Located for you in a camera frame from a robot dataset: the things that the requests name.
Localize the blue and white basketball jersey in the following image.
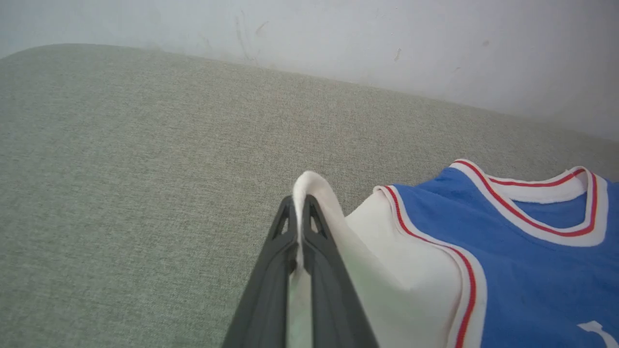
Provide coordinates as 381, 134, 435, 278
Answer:
285, 159, 619, 348

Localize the grey fabric sofa cushion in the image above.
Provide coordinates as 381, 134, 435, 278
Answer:
0, 43, 619, 348

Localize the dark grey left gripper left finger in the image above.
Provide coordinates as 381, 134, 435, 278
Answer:
221, 195, 299, 348

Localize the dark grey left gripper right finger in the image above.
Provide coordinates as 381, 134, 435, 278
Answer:
301, 194, 380, 348

